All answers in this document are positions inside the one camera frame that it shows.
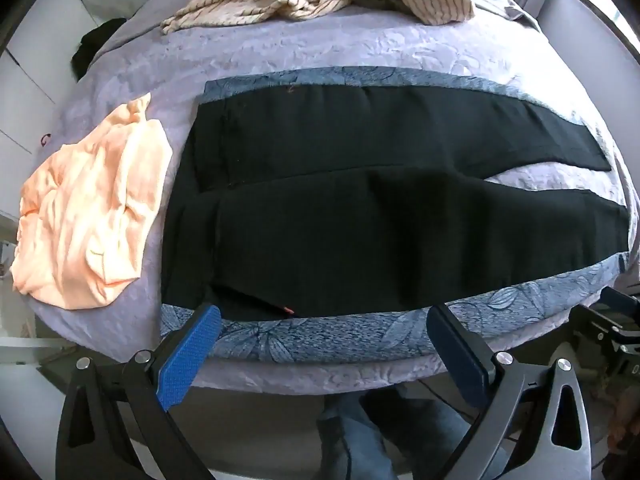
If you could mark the black cloth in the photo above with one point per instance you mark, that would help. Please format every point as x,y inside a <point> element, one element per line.
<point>92,45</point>

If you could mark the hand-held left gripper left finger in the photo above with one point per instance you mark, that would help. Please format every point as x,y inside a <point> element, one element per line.
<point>190,350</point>

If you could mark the person's legs in jeans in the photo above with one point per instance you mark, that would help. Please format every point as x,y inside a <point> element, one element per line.
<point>380,435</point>

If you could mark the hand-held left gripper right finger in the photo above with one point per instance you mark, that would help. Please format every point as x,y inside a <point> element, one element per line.
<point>457,350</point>

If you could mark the blue-grey patterned cloth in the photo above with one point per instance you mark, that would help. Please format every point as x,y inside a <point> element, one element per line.
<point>325,332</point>

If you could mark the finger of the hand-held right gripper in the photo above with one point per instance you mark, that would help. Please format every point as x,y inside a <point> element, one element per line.
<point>622,301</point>

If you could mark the white wardrobe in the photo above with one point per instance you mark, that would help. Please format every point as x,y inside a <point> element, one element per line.
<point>30,90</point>

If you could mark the black pants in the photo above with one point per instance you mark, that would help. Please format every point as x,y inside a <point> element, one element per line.
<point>350,220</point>

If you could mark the peach garment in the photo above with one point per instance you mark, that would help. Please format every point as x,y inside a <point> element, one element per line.
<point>95,220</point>

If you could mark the grey bed sheet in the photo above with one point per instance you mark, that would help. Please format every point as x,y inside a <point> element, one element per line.
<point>505,2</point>

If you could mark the lavender embossed bedspread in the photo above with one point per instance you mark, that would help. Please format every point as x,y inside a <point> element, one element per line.
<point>300,50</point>

